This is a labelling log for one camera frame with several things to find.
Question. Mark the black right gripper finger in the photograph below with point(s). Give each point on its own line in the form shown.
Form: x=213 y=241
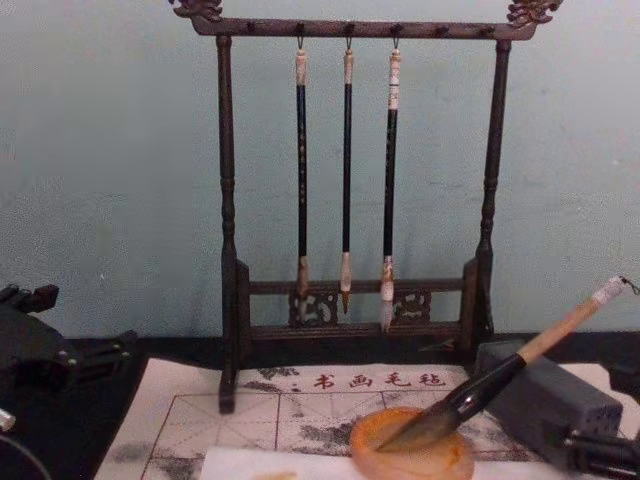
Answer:
x=605 y=452
x=625 y=382

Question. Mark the black table cloth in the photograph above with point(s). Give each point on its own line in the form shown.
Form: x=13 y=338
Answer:
x=75 y=430

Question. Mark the amber round ink dish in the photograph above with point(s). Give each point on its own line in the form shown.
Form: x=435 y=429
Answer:
x=365 y=450

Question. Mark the large tan and black brush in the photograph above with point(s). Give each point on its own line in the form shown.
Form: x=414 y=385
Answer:
x=492 y=382

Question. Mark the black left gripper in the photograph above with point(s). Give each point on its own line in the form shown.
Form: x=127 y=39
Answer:
x=30 y=350

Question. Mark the black brush, long white cap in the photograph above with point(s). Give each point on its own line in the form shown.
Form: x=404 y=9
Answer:
x=389 y=175

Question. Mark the dark carved wooden brush rack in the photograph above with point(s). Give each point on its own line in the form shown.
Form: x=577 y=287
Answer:
x=227 y=200

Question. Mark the black brush, dark mottled tuft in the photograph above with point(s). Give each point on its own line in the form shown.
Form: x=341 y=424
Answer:
x=301 y=175

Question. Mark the thin black brush, amber tip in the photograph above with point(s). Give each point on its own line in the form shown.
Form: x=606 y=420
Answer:
x=346 y=175

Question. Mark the white gridded felt mat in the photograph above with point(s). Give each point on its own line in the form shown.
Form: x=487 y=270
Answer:
x=200 y=415

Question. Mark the white paper sheet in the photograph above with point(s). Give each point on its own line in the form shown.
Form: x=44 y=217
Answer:
x=280 y=465

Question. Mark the grey stone paperweight block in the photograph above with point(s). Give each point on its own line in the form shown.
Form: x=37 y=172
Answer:
x=555 y=400

